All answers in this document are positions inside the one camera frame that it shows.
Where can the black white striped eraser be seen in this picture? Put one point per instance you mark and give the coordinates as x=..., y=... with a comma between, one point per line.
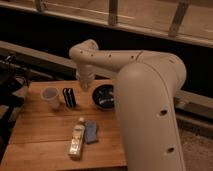
x=69, y=97

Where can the clear plastic cup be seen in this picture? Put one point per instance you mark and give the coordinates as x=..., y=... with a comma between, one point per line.
x=51, y=96

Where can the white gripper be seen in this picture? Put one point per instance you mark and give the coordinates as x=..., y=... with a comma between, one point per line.
x=85, y=79

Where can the black equipment at left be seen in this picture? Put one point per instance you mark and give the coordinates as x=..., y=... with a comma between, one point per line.
x=14, y=84

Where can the blue sponge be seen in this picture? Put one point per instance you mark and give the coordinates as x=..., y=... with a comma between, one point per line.
x=91, y=132

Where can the white plastic bottle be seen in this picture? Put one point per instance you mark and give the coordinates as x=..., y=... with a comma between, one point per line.
x=77, y=139

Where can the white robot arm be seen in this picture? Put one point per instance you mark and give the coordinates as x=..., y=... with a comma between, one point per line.
x=145, y=86

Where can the wooden table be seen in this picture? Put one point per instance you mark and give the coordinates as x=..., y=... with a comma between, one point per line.
x=41, y=137

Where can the dark round bowl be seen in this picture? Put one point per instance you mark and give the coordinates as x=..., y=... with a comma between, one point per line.
x=103, y=97

